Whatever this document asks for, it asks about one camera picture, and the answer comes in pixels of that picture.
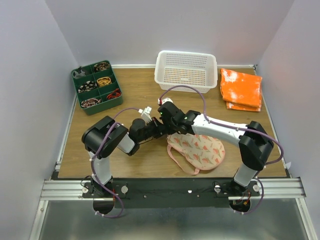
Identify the grey item in tray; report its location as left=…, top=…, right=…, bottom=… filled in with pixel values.
left=71, top=66, right=86, bottom=79

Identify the black floral scrunchie top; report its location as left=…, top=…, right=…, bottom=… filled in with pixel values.
left=93, top=61, right=111, bottom=73

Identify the orange black hair tie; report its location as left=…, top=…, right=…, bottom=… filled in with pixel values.
left=106, top=88, right=122, bottom=100

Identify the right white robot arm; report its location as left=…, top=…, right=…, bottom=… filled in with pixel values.
left=157, top=101, right=274, bottom=196

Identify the black white dotted scrunchie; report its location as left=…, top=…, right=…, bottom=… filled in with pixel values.
left=77, top=80, right=98, bottom=94

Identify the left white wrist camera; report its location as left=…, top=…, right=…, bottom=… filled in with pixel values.
left=138, top=106, right=152, bottom=124

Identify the pink floral laundry bag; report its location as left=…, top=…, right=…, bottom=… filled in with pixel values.
left=166, top=133, right=226, bottom=176

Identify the orange white cloth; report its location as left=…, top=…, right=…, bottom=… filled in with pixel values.
left=220, top=68, right=263, bottom=112

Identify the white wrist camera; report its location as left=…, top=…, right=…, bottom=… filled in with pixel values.
left=138, top=106, right=152, bottom=124
left=157, top=97, right=173, bottom=106

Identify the black floral scrunchie bottom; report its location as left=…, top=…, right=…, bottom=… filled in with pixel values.
left=80, top=98, right=102, bottom=109

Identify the black floral scrunchie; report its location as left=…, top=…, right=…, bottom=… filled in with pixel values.
left=80, top=98, right=102, bottom=109
left=93, top=61, right=111, bottom=73

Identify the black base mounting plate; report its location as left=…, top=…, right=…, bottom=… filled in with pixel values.
left=82, top=177, right=260, bottom=209

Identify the white plastic basket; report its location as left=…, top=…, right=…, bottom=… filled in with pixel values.
left=154, top=50, right=218, bottom=94

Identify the green compartment tray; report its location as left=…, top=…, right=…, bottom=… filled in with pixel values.
left=71, top=60, right=124, bottom=116

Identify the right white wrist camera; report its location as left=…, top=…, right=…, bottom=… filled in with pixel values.
left=157, top=97, right=173, bottom=106

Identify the tan hair tie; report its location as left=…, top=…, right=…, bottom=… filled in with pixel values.
left=96, top=76, right=113, bottom=86

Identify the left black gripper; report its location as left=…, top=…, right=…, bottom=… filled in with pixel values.
left=138, top=117, right=166, bottom=144

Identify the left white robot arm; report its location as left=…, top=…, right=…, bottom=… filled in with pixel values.
left=81, top=116, right=170, bottom=198

